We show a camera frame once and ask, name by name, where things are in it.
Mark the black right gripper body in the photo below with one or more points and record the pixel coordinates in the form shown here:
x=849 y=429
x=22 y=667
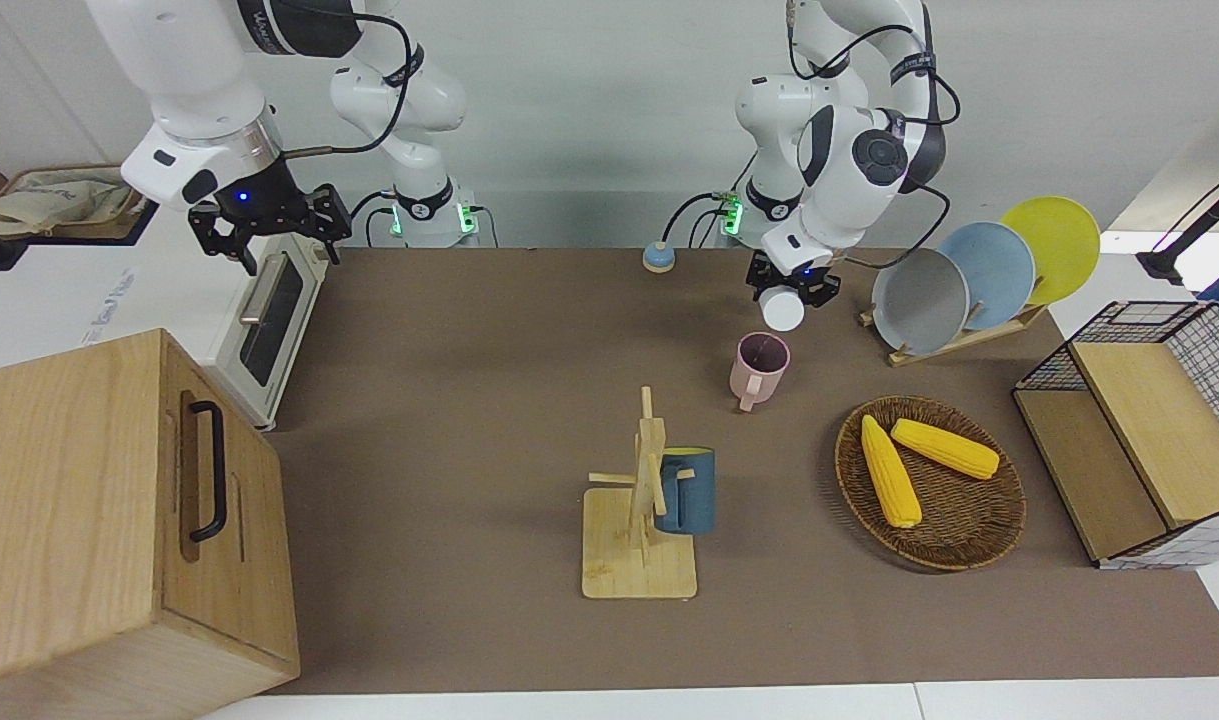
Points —
x=264 y=190

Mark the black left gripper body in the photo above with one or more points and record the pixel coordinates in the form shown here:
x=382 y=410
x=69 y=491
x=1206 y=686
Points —
x=807 y=272

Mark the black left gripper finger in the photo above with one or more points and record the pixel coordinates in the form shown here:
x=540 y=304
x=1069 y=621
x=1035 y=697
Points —
x=759 y=275
x=824 y=294

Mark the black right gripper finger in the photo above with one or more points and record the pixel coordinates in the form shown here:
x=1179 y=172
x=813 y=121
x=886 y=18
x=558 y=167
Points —
x=331 y=212
x=219 y=232

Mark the pink ceramic mug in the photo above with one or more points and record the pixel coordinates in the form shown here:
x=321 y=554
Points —
x=754 y=380

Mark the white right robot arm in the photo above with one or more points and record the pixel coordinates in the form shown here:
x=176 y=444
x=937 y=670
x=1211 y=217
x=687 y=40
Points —
x=179 y=60

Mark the grey plate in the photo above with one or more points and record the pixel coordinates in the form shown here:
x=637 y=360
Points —
x=919 y=305

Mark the white toaster oven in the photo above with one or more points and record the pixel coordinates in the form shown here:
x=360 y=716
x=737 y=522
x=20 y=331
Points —
x=269 y=320

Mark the blue round bell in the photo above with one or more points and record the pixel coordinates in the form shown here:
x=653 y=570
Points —
x=659 y=257

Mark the wooden plate rack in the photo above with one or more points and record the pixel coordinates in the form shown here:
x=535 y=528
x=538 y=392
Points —
x=954 y=345

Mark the beige paper bag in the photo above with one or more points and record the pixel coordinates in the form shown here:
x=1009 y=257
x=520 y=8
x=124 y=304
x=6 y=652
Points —
x=59 y=200

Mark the light blue plate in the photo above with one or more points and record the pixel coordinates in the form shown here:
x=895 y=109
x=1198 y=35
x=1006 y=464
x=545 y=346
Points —
x=999 y=270

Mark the yellow corn cob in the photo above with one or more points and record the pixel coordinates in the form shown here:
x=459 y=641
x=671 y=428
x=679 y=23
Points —
x=891 y=475
x=944 y=448

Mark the brown table mat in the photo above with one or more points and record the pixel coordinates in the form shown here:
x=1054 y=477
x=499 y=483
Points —
x=469 y=350

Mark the blue mug yellow inside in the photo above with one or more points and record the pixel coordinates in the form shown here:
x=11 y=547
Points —
x=691 y=495

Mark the yellow plate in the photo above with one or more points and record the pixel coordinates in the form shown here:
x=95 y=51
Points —
x=1064 y=240

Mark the brown wicker basket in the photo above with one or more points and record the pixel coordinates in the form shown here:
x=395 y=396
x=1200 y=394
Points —
x=954 y=520

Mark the wooden drawer cabinet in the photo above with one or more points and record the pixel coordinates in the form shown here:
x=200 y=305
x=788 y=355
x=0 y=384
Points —
x=69 y=500

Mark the wooden mug rack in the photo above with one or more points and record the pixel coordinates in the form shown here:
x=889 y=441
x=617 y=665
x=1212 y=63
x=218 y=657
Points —
x=639 y=575

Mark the black stand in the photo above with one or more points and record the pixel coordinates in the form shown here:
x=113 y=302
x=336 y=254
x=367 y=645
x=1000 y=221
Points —
x=1159 y=265

